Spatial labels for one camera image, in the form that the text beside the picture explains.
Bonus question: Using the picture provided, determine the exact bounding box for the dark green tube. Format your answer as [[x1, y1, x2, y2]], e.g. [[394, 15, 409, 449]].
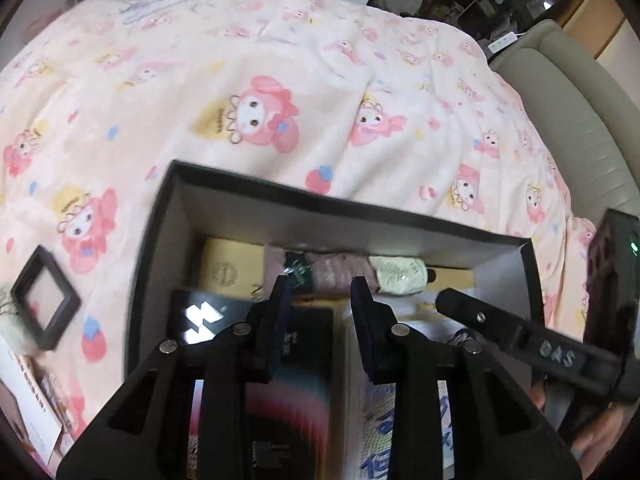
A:
[[281, 251, 314, 292]]

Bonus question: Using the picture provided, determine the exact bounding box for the person's right hand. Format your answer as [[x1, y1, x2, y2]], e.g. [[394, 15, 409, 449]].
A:
[[531, 379, 637, 467]]

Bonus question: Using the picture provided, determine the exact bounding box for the dark rainbow ring card pack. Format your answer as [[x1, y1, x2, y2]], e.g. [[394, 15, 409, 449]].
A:
[[187, 305, 336, 480]]

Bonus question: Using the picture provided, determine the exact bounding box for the black cardboard box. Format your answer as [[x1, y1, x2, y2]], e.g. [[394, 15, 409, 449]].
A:
[[122, 159, 546, 480]]

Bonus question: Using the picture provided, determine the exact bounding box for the black square frame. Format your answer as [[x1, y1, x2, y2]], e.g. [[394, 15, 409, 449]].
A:
[[11, 245, 82, 352]]

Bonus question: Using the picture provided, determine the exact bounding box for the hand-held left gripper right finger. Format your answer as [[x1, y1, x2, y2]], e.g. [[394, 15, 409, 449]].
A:
[[351, 276, 583, 480]]

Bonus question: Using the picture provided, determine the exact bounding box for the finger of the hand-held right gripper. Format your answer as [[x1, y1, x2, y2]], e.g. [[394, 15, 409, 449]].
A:
[[435, 287, 627, 402]]

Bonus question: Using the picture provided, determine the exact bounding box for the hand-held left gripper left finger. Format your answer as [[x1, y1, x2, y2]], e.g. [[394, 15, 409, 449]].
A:
[[56, 275, 294, 480]]

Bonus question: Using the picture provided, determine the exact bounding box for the white power strip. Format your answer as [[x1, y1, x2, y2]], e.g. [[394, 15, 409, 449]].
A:
[[487, 31, 522, 54]]

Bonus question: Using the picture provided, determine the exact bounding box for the stack of printed booklets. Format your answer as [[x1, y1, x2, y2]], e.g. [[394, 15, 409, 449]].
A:
[[0, 335, 87, 467]]

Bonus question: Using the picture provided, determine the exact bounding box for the white cartoon print card pack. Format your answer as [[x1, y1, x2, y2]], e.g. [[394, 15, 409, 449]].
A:
[[342, 305, 457, 480]]

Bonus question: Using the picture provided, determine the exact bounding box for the pink cartoon printed blanket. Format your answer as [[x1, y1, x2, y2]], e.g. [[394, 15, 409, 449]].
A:
[[0, 0, 597, 463]]

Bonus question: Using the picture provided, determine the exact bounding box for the beige embossed box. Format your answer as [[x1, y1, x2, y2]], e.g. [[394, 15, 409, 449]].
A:
[[200, 237, 267, 306]]

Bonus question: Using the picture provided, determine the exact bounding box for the cream bottle with black cap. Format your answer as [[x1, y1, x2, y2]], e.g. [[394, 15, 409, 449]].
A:
[[367, 255, 437, 297]]

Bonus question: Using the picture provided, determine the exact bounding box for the pink patterned pouch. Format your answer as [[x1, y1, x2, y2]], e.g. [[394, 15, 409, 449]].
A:
[[305, 252, 377, 297]]

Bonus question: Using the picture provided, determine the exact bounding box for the beige leather sofa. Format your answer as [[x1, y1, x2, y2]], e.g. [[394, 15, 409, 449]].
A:
[[487, 20, 640, 233]]

